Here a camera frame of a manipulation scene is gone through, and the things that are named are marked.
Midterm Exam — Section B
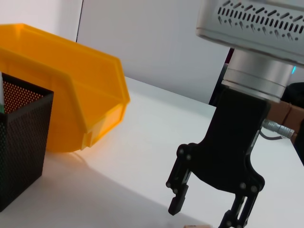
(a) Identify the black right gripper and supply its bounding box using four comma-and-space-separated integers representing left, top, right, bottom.
165, 86, 271, 228

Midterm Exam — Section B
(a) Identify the green utility knife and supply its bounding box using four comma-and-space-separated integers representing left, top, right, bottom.
0, 72, 6, 114

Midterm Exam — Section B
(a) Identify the black mesh pen holder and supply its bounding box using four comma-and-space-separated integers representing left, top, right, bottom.
0, 72, 55, 209

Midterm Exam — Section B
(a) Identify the brown cardboard box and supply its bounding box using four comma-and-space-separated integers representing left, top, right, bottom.
266, 102, 304, 133

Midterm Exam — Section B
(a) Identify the black rounded background object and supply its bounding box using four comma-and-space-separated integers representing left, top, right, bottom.
285, 82, 304, 107

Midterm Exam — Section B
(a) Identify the yellow plastic bin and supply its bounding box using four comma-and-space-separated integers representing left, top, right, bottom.
0, 23, 131, 152

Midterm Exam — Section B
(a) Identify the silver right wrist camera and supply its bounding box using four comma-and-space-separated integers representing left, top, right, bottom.
195, 0, 304, 65

